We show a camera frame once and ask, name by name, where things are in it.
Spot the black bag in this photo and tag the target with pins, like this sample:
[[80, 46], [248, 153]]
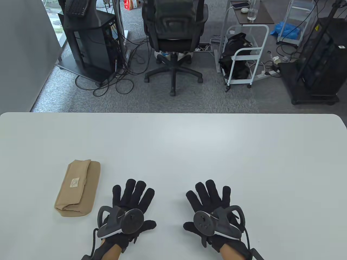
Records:
[[238, 40]]

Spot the black keyboard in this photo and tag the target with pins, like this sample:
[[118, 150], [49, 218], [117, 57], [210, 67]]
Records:
[[76, 8]]

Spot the black VR controller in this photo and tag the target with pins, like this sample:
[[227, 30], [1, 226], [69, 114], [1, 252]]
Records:
[[203, 222], [130, 220]]

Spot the white and blue plastic bag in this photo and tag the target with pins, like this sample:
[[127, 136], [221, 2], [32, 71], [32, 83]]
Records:
[[162, 54]]

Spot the person's left hand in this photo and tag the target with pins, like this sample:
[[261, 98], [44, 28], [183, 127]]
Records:
[[132, 195]]

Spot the white rolling cart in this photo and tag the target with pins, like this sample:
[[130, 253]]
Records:
[[291, 40]]

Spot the person's left forearm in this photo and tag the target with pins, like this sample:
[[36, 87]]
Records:
[[111, 253]]

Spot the glass window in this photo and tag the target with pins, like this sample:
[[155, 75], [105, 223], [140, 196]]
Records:
[[55, 24]]

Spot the black office chair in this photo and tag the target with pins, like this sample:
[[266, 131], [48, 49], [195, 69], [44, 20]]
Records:
[[173, 24]]

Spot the clear water bottle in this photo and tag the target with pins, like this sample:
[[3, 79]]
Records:
[[252, 13]]

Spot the smartphone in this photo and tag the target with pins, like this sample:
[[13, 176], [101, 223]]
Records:
[[240, 4]]

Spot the brown side table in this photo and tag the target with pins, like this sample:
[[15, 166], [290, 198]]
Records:
[[260, 17]]

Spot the beige fabric pencil pouch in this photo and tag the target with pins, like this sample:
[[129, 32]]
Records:
[[78, 189]]

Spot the person's right hand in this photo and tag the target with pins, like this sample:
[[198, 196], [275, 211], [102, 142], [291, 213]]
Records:
[[211, 195]]

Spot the black wrist sensor box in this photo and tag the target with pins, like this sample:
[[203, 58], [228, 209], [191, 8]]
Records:
[[257, 256], [86, 257]]

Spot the white metal trolley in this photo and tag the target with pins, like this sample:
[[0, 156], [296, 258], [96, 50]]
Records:
[[248, 49]]

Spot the black computer cart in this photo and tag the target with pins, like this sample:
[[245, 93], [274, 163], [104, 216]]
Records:
[[89, 46]]

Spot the black equipment rack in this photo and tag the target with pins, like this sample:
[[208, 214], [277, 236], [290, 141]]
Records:
[[322, 54]]

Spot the white paper cup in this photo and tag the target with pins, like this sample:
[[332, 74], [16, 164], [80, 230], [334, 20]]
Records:
[[276, 59]]

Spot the white power strip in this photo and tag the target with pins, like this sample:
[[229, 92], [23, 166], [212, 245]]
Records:
[[261, 74], [202, 49]]

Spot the white computer mouse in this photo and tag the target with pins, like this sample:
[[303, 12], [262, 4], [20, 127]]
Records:
[[244, 9]]

